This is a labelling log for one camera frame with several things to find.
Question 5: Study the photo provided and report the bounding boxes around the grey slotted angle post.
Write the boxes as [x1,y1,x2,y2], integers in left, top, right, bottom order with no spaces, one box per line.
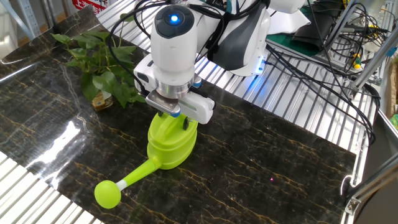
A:
[17,0,43,40]

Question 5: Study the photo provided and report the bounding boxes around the white cable loop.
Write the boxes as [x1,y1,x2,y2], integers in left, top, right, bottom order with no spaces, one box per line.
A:
[340,174,354,197]

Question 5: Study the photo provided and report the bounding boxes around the aluminium profile with bracket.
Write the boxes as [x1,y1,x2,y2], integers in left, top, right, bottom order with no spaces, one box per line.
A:
[344,160,398,216]

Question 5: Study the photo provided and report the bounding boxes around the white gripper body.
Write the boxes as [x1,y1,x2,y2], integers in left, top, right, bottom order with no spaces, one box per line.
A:
[133,54,216,126]

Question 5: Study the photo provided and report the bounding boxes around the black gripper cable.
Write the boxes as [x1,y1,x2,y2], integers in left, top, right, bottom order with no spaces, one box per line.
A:
[106,0,175,96]

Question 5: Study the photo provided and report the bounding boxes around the silver wrist bracket blue caps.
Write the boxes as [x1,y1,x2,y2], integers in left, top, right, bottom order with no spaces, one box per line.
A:
[145,79,203,118]

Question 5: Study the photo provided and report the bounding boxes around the grey diagonal metal bar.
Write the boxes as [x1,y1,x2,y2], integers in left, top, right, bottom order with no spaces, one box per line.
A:
[322,0,358,54]

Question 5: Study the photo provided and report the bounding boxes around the long black cable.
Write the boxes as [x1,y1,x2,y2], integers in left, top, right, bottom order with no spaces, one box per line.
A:
[304,0,382,105]

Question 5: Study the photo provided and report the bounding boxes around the tangled black cables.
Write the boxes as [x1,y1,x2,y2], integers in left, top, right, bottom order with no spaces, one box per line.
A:
[338,2,391,47]

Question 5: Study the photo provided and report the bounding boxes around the thick black cable bundle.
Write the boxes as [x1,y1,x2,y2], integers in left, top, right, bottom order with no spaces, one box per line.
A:
[266,43,382,147]

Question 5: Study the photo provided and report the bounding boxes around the dark marble pattern mat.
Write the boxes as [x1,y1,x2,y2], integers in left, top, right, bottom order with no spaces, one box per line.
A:
[0,5,357,224]

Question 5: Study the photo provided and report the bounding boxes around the yellow green screwdriver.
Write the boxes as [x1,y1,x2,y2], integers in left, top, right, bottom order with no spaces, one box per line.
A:
[352,52,363,70]

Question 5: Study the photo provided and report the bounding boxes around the white paper sheet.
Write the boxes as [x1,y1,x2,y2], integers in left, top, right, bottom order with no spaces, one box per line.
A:
[266,9,312,35]

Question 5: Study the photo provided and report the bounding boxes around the green desk mat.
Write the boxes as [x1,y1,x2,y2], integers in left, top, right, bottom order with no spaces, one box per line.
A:
[266,30,323,57]

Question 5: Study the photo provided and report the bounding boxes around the black fabric pouch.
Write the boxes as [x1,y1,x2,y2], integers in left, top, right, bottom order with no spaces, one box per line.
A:
[291,12,338,52]

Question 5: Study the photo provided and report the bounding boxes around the thick aluminium profile post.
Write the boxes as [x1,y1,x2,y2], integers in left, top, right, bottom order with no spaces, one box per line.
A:
[349,27,398,93]

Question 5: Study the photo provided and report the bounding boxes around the lime green watering can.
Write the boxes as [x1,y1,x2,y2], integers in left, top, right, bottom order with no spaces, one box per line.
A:
[94,110,199,210]

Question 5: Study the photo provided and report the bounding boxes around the green potted plant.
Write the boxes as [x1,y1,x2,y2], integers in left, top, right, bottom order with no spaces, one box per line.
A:
[51,12,147,112]

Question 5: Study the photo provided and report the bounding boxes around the red white sign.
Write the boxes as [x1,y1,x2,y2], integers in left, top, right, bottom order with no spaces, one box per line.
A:
[72,0,109,15]

